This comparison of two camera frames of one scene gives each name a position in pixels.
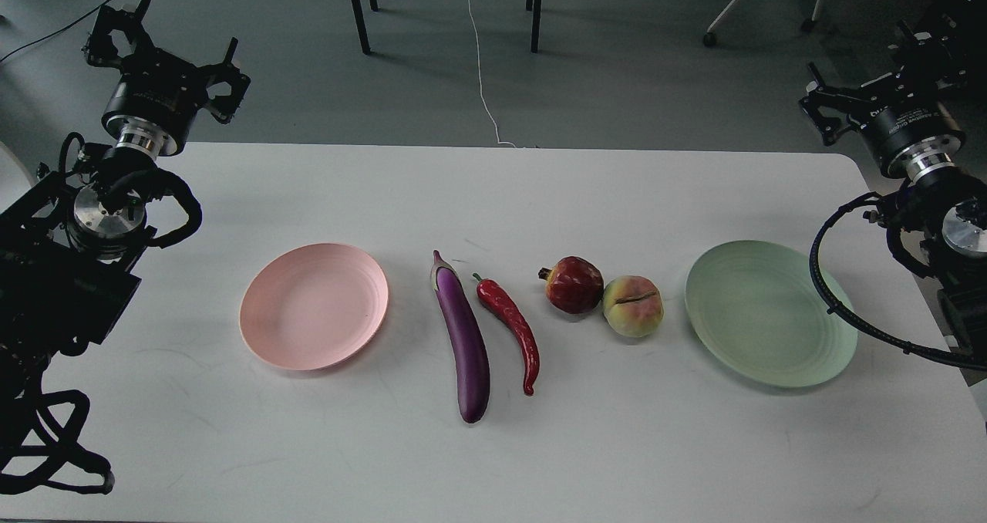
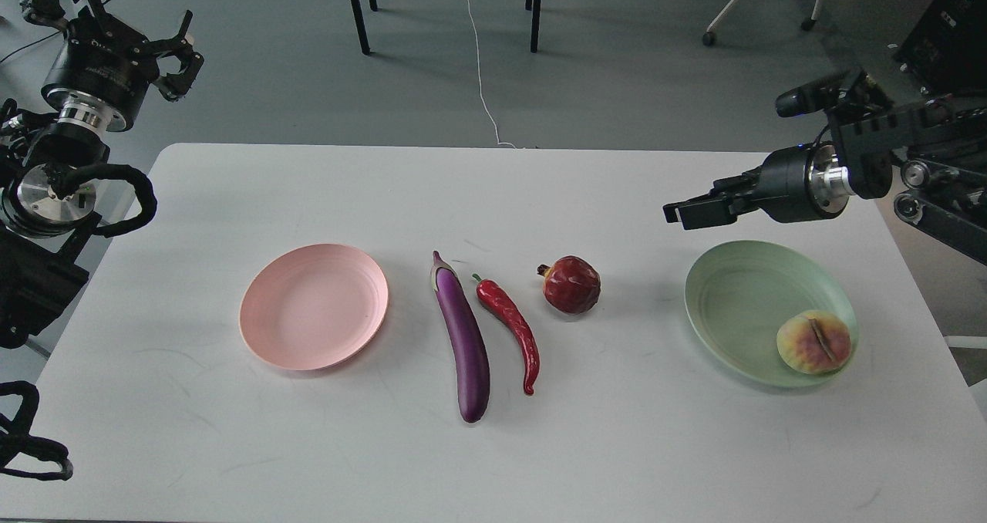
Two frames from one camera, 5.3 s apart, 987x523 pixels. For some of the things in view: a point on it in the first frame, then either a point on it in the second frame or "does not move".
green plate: [755, 308] does not move
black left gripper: [159, 94] → [107, 61]
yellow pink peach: [633, 305] → [813, 342]
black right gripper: [911, 122] → [804, 183]
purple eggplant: [466, 339] does not move
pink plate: [314, 306] does not move
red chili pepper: [494, 296] does not move
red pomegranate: [574, 285] does not move
